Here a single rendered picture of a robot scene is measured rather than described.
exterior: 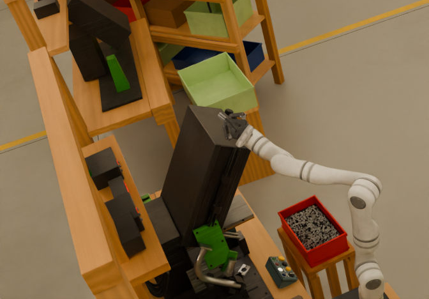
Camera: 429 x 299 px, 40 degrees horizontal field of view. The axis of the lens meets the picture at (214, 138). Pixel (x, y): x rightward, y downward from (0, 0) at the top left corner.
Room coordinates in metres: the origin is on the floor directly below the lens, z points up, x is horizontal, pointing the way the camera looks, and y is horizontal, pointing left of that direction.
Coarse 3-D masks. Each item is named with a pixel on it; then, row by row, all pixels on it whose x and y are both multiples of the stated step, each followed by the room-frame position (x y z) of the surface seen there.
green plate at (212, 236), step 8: (216, 224) 1.85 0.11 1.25; (200, 232) 1.83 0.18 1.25; (208, 232) 1.84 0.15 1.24; (216, 232) 1.84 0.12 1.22; (200, 240) 1.82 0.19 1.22; (208, 240) 1.82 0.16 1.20; (216, 240) 1.82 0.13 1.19; (224, 240) 1.83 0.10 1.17; (216, 248) 1.81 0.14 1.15; (224, 248) 1.81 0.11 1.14; (208, 256) 1.80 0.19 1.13; (216, 256) 1.80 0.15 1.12; (224, 256) 1.80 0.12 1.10; (208, 264) 1.79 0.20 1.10; (216, 264) 1.79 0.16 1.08
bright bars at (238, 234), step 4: (224, 232) 1.98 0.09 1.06; (228, 232) 1.99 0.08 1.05; (236, 232) 2.01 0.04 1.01; (240, 232) 2.00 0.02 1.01; (224, 236) 1.95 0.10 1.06; (228, 236) 1.96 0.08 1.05; (232, 236) 1.96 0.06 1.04; (236, 236) 1.97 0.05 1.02; (240, 236) 1.97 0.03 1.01; (244, 236) 1.97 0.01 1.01; (240, 240) 1.95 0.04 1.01; (244, 240) 1.96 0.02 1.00; (240, 244) 1.96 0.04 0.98; (244, 244) 1.95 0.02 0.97; (240, 248) 2.00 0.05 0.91; (244, 248) 1.95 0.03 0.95; (244, 252) 1.95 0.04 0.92; (248, 252) 1.96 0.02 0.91
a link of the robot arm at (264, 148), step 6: (264, 138) 1.73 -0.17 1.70; (258, 144) 1.71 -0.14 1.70; (264, 144) 1.70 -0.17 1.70; (270, 144) 1.70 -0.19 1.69; (258, 150) 1.70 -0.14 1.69; (264, 150) 1.68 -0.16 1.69; (270, 150) 1.68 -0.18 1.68; (276, 150) 1.69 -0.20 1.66; (282, 150) 1.69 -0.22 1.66; (264, 156) 1.68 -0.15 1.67; (270, 156) 1.68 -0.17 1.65
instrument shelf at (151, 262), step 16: (96, 144) 2.29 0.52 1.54; (112, 144) 2.25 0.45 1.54; (128, 176) 1.99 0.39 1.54; (144, 208) 1.76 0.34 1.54; (144, 224) 1.67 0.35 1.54; (144, 240) 1.59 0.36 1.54; (144, 256) 1.51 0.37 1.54; (160, 256) 1.49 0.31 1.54; (128, 272) 1.46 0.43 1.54; (144, 272) 1.44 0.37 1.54; (160, 272) 1.44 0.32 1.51
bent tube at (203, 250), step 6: (204, 246) 1.81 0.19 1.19; (210, 246) 1.81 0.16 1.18; (204, 252) 1.78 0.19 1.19; (198, 258) 1.77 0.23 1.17; (198, 264) 1.76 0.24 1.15; (198, 270) 1.75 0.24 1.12; (198, 276) 1.75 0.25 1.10; (204, 276) 1.75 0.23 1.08; (210, 282) 1.74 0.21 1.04; (216, 282) 1.74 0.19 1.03; (222, 282) 1.74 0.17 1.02; (228, 282) 1.74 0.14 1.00; (234, 282) 1.74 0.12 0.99
